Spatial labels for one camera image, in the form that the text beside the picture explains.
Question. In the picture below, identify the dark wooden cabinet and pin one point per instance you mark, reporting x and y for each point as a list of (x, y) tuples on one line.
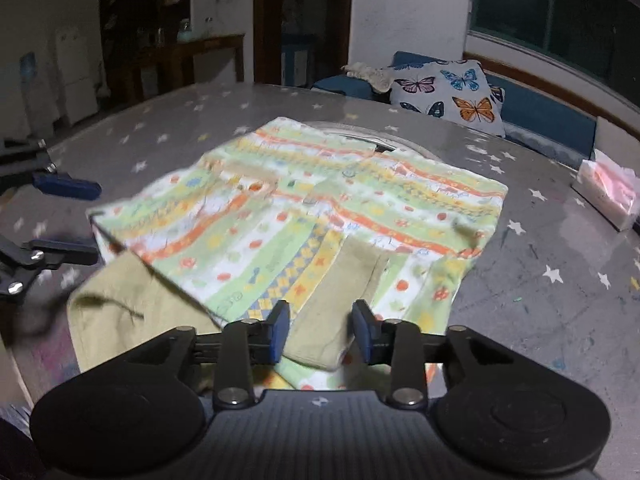
[(145, 15)]

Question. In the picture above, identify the colourful patterned shirt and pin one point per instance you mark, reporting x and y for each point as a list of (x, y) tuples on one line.
[(280, 220)]

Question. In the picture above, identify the water dispenser bottle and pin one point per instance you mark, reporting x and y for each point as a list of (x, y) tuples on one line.
[(29, 71)]

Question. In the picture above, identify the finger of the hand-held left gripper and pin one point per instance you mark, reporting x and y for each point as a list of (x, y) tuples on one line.
[(65, 186), (60, 251)]

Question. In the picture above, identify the window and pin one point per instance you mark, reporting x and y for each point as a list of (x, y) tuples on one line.
[(550, 5)]

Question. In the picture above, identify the cream cloth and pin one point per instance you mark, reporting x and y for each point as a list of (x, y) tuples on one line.
[(367, 74)]

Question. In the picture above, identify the white refrigerator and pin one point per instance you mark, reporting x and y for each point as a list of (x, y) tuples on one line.
[(75, 75)]

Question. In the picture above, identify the grey star print tablecloth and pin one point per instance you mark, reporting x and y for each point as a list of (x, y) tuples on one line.
[(530, 280)]

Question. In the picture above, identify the tissue pack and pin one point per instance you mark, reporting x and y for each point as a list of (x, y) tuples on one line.
[(607, 190)]

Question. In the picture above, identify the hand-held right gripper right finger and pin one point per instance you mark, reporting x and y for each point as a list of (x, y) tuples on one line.
[(361, 330)]

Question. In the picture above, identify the blue sofa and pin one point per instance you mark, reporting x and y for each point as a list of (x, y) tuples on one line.
[(540, 115)]

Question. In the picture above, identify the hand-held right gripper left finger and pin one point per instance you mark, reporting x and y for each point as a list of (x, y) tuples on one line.
[(280, 327)]

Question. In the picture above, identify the wooden side table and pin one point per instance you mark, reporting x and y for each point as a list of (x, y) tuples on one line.
[(200, 57)]

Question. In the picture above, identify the butterfly print pillow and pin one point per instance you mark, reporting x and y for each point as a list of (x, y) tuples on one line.
[(445, 95)]

